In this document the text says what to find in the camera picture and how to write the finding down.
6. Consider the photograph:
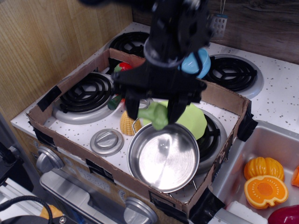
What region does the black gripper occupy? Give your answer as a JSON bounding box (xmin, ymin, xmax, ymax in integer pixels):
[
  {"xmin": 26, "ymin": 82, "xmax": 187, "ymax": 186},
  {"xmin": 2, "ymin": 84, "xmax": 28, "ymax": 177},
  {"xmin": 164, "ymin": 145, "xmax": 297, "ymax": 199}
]
[{"xmin": 112, "ymin": 61, "xmax": 207, "ymax": 124}]

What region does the green toy broccoli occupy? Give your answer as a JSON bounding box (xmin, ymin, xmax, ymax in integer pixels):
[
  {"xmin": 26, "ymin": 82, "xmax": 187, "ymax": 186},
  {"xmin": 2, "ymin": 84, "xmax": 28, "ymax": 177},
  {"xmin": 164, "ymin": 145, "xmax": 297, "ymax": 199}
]
[{"xmin": 137, "ymin": 102, "xmax": 169, "ymax": 131}]

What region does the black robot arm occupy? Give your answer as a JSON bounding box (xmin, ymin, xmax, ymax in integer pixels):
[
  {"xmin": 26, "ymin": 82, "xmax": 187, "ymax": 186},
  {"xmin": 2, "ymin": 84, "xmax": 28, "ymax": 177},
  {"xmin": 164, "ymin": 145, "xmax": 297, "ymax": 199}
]
[{"xmin": 112, "ymin": 0, "xmax": 212, "ymax": 123}]

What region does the steel pot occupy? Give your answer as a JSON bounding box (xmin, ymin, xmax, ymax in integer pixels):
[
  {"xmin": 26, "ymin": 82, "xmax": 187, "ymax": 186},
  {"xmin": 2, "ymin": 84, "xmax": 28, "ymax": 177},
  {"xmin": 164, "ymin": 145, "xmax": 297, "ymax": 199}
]
[{"xmin": 127, "ymin": 123, "xmax": 200, "ymax": 193}]

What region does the upper grey stove knob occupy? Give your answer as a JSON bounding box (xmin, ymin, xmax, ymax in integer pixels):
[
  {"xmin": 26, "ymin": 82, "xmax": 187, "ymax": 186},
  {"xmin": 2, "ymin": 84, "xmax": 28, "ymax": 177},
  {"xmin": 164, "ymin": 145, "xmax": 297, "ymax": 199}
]
[{"xmin": 139, "ymin": 98, "xmax": 154, "ymax": 109}]

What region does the grey stove knob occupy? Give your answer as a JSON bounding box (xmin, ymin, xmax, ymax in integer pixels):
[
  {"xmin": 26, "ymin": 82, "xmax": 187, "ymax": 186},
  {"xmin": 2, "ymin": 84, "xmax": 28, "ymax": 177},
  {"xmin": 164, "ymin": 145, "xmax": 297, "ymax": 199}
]
[
  {"xmin": 139, "ymin": 98, "xmax": 154, "ymax": 109},
  {"xmin": 90, "ymin": 129, "xmax": 124, "ymax": 156}
]

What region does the yellow toy corn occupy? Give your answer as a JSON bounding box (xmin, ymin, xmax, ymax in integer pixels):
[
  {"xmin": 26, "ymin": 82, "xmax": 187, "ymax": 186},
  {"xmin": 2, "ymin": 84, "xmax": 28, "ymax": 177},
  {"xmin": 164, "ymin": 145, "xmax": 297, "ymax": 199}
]
[{"xmin": 120, "ymin": 111, "xmax": 142, "ymax": 136}]

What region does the light green plate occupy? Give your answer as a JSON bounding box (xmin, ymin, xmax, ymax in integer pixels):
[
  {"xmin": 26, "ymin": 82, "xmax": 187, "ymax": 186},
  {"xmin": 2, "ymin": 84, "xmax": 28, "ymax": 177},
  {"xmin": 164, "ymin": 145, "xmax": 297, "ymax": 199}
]
[{"xmin": 143, "ymin": 101, "xmax": 207, "ymax": 139}]

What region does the orange toy carrot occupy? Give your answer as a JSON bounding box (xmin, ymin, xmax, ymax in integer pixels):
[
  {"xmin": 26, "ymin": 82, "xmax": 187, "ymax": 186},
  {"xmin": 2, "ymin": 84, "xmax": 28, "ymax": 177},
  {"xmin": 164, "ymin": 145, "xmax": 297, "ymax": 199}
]
[{"xmin": 107, "ymin": 94, "xmax": 125, "ymax": 111}]

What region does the red toy strawberry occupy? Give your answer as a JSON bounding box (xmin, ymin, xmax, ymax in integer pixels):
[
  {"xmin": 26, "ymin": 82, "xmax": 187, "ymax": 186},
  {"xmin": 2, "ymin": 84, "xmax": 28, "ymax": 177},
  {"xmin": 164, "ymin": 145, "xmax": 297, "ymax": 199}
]
[{"xmin": 114, "ymin": 62, "xmax": 133, "ymax": 72}]

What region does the light blue bowl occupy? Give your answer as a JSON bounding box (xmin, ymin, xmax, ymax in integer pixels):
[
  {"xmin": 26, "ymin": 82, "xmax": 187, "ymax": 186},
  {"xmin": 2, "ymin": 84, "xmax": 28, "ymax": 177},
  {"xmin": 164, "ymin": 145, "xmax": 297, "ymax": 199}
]
[{"xmin": 178, "ymin": 48, "xmax": 211, "ymax": 79}]

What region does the lower grey stove knob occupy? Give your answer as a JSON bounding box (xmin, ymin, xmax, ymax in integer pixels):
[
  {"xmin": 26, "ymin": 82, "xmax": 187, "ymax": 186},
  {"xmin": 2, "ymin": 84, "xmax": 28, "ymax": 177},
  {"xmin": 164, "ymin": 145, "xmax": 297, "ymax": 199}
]
[{"xmin": 90, "ymin": 129, "xmax": 124, "ymax": 156}]

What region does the back left black burner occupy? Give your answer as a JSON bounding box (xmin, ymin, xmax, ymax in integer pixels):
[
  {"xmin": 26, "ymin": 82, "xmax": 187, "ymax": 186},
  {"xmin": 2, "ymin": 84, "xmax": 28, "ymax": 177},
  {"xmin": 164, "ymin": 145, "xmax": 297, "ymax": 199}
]
[{"xmin": 104, "ymin": 31, "xmax": 149, "ymax": 58}]

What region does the black burner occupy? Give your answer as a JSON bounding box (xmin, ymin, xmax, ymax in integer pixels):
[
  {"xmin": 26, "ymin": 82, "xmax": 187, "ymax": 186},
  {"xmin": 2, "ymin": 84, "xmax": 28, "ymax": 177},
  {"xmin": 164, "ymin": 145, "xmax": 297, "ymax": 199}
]
[
  {"xmin": 52, "ymin": 72, "xmax": 113, "ymax": 125},
  {"xmin": 203, "ymin": 54, "xmax": 264, "ymax": 99},
  {"xmin": 197, "ymin": 111, "xmax": 227, "ymax": 175},
  {"xmin": 104, "ymin": 31, "xmax": 149, "ymax": 58}
]

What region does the front left black burner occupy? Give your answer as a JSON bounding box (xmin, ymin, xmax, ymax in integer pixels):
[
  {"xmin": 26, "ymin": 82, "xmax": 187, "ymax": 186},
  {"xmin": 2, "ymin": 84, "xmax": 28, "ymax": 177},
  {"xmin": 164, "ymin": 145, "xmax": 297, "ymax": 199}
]
[{"xmin": 52, "ymin": 72, "xmax": 113, "ymax": 125}]

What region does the front right black burner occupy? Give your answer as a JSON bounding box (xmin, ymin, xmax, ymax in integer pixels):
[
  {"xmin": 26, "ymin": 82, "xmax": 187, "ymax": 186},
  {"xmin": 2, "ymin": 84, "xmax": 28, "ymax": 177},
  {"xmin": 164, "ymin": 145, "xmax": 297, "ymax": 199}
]
[{"xmin": 197, "ymin": 111, "xmax": 227, "ymax": 175}]

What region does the back right black burner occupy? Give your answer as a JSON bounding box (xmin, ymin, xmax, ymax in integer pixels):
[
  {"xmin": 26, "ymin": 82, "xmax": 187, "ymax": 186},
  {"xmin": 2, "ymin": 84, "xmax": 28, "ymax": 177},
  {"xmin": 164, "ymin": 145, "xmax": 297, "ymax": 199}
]
[{"xmin": 203, "ymin": 54, "xmax": 264, "ymax": 99}]

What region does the hanging grey spatula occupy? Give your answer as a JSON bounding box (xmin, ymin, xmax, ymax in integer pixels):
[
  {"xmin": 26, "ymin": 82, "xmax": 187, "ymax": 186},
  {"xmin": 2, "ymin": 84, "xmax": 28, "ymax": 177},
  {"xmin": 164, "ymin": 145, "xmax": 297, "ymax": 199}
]
[{"xmin": 210, "ymin": 0, "xmax": 228, "ymax": 39}]

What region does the right silver oven knob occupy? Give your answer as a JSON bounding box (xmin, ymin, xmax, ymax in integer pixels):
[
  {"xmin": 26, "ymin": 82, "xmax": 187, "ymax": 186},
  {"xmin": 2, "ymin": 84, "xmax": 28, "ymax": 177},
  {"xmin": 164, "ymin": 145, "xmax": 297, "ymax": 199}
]
[{"xmin": 123, "ymin": 197, "xmax": 158, "ymax": 224}]

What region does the silver oven knob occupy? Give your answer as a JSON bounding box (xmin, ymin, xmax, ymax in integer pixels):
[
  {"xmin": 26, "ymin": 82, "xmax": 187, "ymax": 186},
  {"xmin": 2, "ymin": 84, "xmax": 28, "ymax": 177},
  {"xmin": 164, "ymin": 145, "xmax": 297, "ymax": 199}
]
[
  {"xmin": 123, "ymin": 197, "xmax": 158, "ymax": 224},
  {"xmin": 36, "ymin": 146, "xmax": 64, "ymax": 174}
]

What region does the brown cardboard fence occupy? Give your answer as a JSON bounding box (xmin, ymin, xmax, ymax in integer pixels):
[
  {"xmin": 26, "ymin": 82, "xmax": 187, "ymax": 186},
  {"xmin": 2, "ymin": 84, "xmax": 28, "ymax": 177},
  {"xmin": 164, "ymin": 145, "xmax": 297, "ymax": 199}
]
[{"xmin": 27, "ymin": 49, "xmax": 251, "ymax": 224}]

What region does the metal sink basin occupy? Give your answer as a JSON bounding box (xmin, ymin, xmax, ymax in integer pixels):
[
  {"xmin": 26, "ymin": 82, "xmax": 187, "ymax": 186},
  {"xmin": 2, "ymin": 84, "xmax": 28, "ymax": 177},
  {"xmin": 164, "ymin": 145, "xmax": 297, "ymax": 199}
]
[{"xmin": 210, "ymin": 121, "xmax": 299, "ymax": 224}]

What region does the left silver oven knob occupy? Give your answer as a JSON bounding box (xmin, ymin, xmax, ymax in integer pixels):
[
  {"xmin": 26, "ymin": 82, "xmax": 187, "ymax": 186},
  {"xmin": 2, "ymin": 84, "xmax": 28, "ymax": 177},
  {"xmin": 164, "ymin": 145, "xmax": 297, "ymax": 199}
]
[{"xmin": 36, "ymin": 146, "xmax": 64, "ymax": 174}]

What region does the whole orange toy pumpkin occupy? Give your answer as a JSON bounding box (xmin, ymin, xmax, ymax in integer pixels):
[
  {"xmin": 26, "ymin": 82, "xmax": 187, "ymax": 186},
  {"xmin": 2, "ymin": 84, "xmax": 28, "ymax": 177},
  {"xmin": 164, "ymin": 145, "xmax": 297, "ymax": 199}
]
[{"xmin": 243, "ymin": 157, "xmax": 285, "ymax": 181}]

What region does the halved orange toy pumpkin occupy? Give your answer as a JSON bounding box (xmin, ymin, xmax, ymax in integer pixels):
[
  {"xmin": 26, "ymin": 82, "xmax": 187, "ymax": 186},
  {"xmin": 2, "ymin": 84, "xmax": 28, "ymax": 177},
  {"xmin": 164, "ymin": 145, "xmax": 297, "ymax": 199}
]
[{"xmin": 244, "ymin": 175, "xmax": 289, "ymax": 209}]

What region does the orange toy at edge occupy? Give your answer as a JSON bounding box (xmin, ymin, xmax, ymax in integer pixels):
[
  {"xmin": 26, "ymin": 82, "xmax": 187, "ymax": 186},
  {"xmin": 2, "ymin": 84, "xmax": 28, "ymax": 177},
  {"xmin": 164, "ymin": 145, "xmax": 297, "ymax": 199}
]
[{"xmin": 291, "ymin": 166, "xmax": 299, "ymax": 187}]

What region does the dark red toy vegetable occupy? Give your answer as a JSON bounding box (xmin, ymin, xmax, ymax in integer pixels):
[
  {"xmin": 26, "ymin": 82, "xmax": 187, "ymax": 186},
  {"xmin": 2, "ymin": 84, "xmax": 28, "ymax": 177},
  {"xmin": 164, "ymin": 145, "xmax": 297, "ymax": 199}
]
[{"xmin": 268, "ymin": 205, "xmax": 299, "ymax": 224}]

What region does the silver oven door handle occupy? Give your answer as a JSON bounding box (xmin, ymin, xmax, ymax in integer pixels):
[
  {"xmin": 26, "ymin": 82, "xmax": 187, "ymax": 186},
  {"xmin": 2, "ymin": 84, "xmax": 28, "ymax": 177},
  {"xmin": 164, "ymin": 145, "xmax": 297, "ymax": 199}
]
[{"xmin": 40, "ymin": 171, "xmax": 124, "ymax": 224}]

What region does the black cable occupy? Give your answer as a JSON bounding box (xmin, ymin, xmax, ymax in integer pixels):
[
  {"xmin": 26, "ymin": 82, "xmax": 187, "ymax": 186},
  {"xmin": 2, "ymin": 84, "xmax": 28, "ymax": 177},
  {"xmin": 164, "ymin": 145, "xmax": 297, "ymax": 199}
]
[{"xmin": 0, "ymin": 195, "xmax": 54, "ymax": 224}]

